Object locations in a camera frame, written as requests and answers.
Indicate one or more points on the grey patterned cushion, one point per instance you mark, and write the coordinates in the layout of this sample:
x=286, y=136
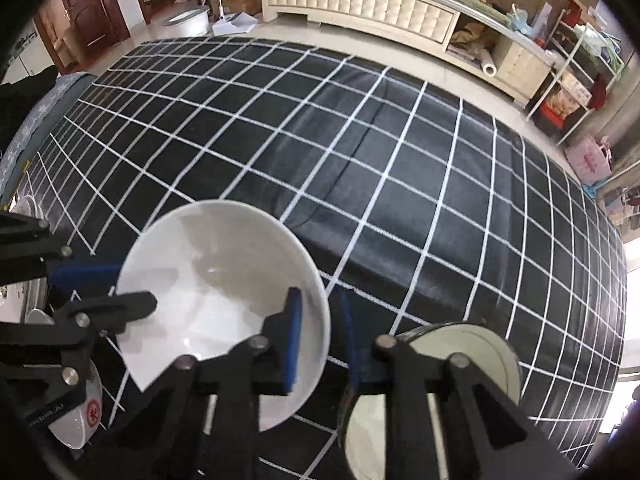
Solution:
x=45, y=120

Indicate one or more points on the white television cabinet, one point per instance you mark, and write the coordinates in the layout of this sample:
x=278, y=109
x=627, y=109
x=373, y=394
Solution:
x=375, y=0

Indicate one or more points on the pile of clothes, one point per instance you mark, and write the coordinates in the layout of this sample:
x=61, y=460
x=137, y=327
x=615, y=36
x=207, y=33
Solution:
x=622, y=205

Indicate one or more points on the white dustpan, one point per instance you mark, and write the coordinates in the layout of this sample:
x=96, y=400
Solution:
x=235, y=25

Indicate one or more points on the black checkered tablecloth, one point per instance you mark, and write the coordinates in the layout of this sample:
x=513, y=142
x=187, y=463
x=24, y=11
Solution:
x=400, y=160

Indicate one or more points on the plain white bowl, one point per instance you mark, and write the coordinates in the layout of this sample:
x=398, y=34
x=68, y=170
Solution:
x=210, y=260

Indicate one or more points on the brown wooden door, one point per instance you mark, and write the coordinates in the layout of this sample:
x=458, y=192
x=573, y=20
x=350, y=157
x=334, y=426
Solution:
x=85, y=15

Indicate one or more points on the white paper roll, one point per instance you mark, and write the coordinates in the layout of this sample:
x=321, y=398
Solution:
x=488, y=63

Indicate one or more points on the white bucket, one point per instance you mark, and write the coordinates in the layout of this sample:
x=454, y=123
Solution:
x=187, y=22

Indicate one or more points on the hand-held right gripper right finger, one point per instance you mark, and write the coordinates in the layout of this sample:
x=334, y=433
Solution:
x=350, y=355

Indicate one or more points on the white bowl with red mark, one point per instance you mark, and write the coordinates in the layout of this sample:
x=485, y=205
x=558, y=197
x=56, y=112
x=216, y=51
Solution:
x=75, y=425

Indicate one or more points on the pink bag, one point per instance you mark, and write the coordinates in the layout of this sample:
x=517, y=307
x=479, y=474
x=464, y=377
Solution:
x=590, y=160

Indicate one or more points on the white shelf rack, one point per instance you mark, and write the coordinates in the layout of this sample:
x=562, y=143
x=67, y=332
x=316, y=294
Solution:
x=575, y=75

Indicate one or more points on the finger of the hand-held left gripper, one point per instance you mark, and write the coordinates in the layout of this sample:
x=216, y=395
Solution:
x=85, y=274
x=120, y=307

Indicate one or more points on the black garment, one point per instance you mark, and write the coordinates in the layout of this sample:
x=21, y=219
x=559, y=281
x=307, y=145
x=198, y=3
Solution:
x=25, y=95

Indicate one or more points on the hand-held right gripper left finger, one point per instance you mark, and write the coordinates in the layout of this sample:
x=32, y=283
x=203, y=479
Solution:
x=292, y=350

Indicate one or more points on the green patterned bowl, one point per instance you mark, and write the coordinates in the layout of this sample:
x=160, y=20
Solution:
x=480, y=355

